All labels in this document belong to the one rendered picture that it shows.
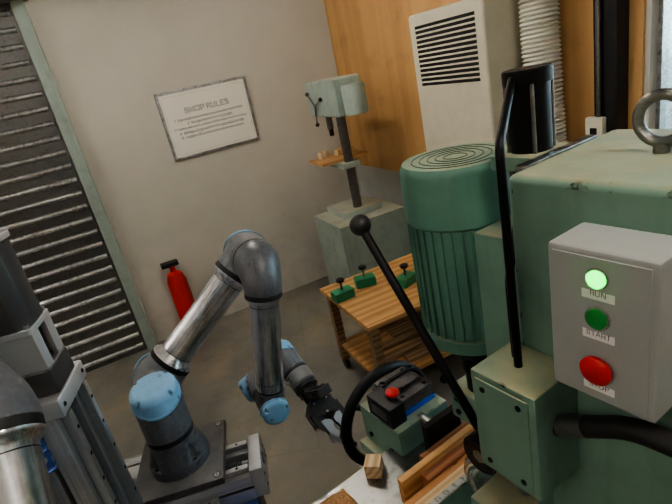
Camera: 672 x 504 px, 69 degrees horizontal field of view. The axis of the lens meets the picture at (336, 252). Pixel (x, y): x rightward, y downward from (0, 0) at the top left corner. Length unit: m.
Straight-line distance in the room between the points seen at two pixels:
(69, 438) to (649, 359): 0.88
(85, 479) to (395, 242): 2.60
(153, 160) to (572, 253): 3.34
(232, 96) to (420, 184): 3.09
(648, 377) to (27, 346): 0.86
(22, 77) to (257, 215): 1.71
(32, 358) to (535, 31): 2.00
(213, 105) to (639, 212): 3.37
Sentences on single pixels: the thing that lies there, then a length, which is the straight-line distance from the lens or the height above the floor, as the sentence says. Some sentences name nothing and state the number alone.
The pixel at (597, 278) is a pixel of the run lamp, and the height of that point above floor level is 1.46.
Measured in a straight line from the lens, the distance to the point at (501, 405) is 0.63.
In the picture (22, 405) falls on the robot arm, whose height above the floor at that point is 1.39.
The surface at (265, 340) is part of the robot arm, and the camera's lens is 1.27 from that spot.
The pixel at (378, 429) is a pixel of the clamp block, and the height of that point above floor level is 0.93.
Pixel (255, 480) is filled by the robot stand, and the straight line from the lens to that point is 1.39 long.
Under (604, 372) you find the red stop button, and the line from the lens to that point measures 0.52.
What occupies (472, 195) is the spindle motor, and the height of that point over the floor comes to 1.47.
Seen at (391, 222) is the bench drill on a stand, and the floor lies 0.63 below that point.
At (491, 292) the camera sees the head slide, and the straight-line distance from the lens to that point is 0.73.
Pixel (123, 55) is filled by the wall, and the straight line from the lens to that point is 3.65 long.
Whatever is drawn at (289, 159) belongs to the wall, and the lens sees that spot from 3.90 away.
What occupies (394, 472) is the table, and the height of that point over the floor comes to 0.90.
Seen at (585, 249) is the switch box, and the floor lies 1.48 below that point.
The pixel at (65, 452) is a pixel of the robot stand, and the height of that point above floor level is 1.15.
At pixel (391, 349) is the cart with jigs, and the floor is 0.18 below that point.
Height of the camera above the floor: 1.68
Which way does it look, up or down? 21 degrees down
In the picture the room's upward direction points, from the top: 12 degrees counter-clockwise
